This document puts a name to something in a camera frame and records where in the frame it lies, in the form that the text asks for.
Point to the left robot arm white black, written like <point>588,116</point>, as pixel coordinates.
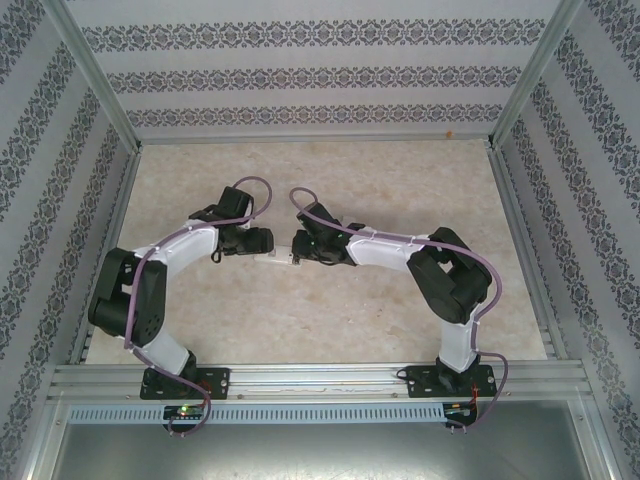
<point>190,245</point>

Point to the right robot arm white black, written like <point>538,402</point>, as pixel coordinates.
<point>385,250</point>

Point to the grey metal sheet panel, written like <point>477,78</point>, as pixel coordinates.
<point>320,455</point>

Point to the aluminium back rail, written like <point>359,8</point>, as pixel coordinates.
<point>310,139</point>

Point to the aluminium side rail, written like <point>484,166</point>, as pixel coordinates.
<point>511,200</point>
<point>122,200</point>

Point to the aluminium mounting rail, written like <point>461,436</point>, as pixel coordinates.
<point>310,380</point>

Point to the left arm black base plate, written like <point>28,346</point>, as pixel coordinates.
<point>217,382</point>

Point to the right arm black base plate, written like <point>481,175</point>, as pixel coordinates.
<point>417,385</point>

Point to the aluminium frame post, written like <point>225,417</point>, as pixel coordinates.
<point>100,75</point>
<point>532,75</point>

